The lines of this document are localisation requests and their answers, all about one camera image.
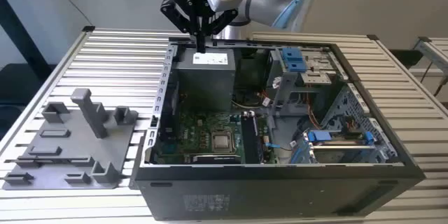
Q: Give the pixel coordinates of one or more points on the metal CPU socket frame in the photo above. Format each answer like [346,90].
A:
[223,151]

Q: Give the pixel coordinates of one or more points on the black PC case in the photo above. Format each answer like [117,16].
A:
[245,195]

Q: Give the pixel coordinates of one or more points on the grey parts rack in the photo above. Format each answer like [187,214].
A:
[87,145]

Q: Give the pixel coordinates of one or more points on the black graphics card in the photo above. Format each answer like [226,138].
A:
[217,159]

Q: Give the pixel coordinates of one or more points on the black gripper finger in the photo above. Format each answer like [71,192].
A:
[225,19]
[171,11]

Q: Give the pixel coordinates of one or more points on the black stand pole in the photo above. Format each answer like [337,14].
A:
[21,32]

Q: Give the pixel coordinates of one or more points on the silver CPU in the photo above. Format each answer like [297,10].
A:
[222,142]

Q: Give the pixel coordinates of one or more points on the grey power supply unit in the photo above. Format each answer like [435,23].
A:
[207,87]

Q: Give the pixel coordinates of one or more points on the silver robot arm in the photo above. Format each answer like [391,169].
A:
[266,3]

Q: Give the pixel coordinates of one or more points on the metal drive cage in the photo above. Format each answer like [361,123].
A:
[315,77]

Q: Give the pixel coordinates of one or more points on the hard disk in blue carrier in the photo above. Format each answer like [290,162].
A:
[321,137]

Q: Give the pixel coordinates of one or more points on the metal slat side table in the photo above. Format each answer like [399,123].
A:
[438,51]

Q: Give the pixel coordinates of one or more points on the blue drive latch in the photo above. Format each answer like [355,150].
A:
[293,60]

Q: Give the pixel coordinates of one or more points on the green motherboard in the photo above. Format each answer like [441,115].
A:
[194,129]

